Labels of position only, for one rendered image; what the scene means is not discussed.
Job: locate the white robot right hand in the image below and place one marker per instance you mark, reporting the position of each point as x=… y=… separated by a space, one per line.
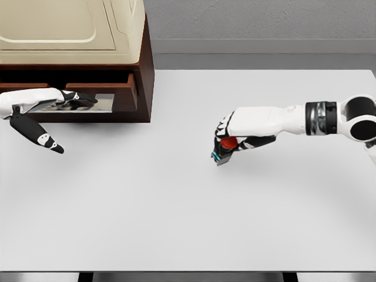
x=255 y=120

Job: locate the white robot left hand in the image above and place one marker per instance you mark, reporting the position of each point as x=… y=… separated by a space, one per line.
x=32 y=95

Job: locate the red button switch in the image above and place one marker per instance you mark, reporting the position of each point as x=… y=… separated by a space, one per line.
x=228 y=142

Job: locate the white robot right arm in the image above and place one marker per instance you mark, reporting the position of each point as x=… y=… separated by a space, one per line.
x=323 y=117

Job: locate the brown cabinet with cream top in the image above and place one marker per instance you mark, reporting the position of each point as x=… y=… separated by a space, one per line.
x=145 y=88

